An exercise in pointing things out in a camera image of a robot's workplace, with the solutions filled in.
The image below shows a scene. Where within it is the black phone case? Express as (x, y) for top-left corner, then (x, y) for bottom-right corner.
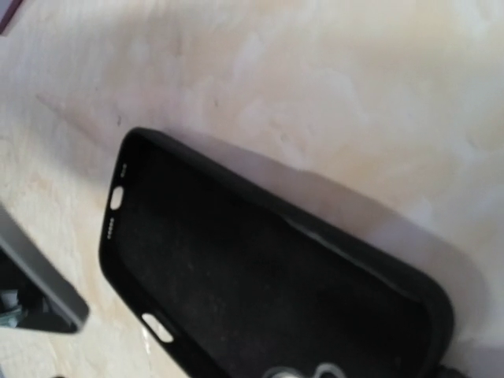
(99, 128), (454, 377)

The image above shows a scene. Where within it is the black phone silver edge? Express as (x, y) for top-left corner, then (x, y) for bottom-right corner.
(1, 207), (89, 334)

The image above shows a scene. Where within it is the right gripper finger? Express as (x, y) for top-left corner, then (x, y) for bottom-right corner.
(436, 365), (468, 378)

